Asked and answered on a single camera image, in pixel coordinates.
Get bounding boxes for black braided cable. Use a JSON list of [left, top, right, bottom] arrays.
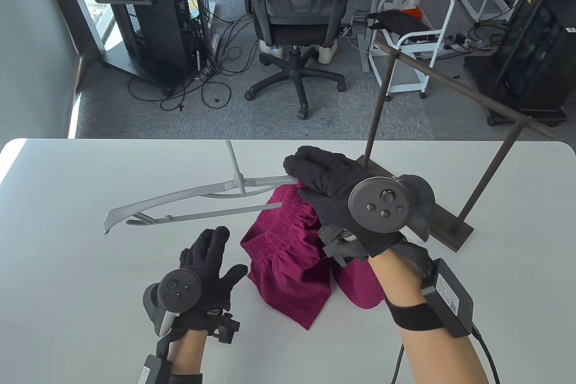
[[391, 343, 405, 384]]

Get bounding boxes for black mesh office chair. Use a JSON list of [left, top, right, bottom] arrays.
[[242, 0, 357, 120]]

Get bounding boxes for power strip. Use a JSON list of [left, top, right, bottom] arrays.
[[443, 33, 472, 50]]

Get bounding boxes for black computer tower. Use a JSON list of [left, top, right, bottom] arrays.
[[134, 0, 202, 75]]

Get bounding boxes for person's left forearm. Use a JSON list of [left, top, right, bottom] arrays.
[[169, 328, 208, 376]]

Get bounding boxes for dark wooden hanging rack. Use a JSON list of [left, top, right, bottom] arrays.
[[358, 41, 561, 253]]

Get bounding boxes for person's right forearm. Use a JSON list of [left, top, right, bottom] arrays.
[[368, 240, 489, 384]]

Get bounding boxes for grey plastic hanger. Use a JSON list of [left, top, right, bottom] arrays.
[[103, 140, 300, 235]]

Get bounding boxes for bundle of black floor cables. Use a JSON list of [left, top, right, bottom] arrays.
[[127, 1, 255, 112]]

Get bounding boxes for magenta shorts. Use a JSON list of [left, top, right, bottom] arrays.
[[240, 184, 387, 330]]

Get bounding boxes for person's right hand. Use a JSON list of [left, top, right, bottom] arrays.
[[283, 145, 405, 264]]

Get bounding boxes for black cabinet on wheels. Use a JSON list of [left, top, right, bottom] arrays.
[[463, 0, 576, 128]]

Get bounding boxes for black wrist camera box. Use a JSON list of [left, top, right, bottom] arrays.
[[136, 354, 173, 384], [421, 258, 474, 338]]

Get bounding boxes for black handheld controller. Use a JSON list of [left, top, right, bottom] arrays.
[[349, 174, 436, 243], [143, 269, 202, 337]]

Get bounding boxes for person's left hand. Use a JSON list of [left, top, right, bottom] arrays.
[[173, 226, 249, 344]]

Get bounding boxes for black fabric bag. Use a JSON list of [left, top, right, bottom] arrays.
[[367, 9, 428, 34]]

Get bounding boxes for black wrist strap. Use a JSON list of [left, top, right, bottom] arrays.
[[385, 298, 446, 331]]

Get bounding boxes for black smooth cable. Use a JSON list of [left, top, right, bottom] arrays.
[[469, 325, 501, 384]]

